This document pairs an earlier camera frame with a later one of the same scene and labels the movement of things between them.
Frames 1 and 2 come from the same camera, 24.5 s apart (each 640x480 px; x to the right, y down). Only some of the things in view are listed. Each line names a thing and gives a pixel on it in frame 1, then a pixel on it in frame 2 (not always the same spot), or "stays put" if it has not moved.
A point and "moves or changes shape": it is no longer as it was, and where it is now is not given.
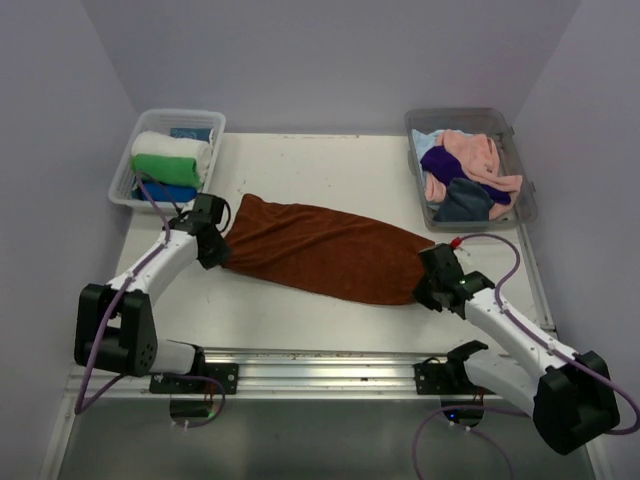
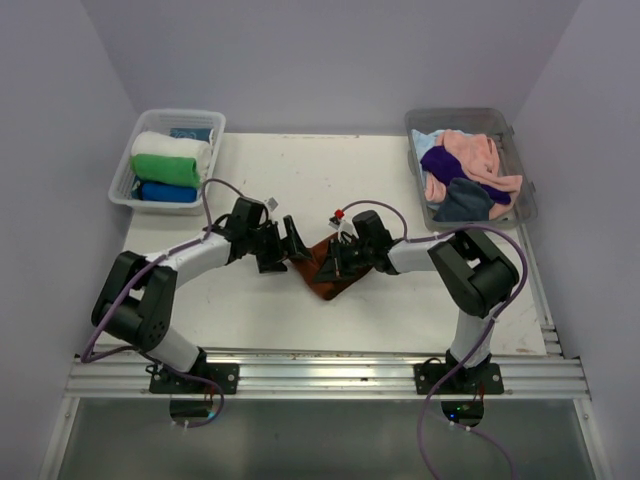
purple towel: x=439 y=160 stays put
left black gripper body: x=212 y=257 -> x=265 y=237
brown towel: x=322 y=254 moves or changes shape
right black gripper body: x=424 y=292 -> x=356 y=254
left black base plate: x=227 y=373 stays put
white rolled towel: x=156 y=143 stays put
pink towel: x=479 y=157 stays put
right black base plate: x=450 y=378 stays put
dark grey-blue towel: x=464 y=202 stays put
